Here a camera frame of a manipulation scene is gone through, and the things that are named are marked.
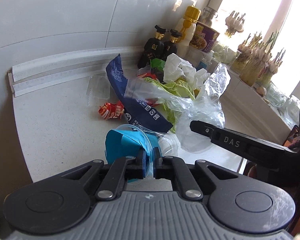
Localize sprouting garlic in jars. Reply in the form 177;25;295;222
237;29;287;88

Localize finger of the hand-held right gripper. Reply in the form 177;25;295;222
189;120;215;143

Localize purple instant noodle cup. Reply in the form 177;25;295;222
189;21;221;54

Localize green snack packet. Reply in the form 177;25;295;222
150;58;167;72

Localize clear container of greens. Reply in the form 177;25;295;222
212;41;238;65

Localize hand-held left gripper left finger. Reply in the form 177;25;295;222
62;150;147;201

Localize clear plastic cup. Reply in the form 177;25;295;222
114;124;183;178

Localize large clear plastic bag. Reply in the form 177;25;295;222
124;62;232;153

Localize clear hand sanitizer bottle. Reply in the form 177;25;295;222
197;50;216;72

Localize clear plastic clamshell container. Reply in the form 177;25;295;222
87;76;111;106

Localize clear glass jars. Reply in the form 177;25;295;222
265;82;300;121

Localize blue paper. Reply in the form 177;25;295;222
104;129;161;183

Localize loose garlic cloves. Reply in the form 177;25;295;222
254;84;268;97

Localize white crumpled plastic bag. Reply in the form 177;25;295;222
162;53;211;88

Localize stainless steel pot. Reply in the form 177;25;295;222
198;6;219;27

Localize dark sauce bottle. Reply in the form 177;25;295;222
138;25;169;69
162;29;183;61

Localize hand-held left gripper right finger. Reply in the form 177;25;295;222
152;147;238;201

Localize hanging garlic bunch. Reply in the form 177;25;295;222
225;10;247;38

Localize white bottle with yellow cap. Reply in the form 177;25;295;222
175;5;202;58

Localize napa cabbage leaves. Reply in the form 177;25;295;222
142;76;198;132

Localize crumpled red wrapper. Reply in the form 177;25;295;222
98;101;126;121

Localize white backsplash strip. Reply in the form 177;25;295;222
11;46;146;98

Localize long dark blue snack packet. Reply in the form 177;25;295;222
105;53;172;133

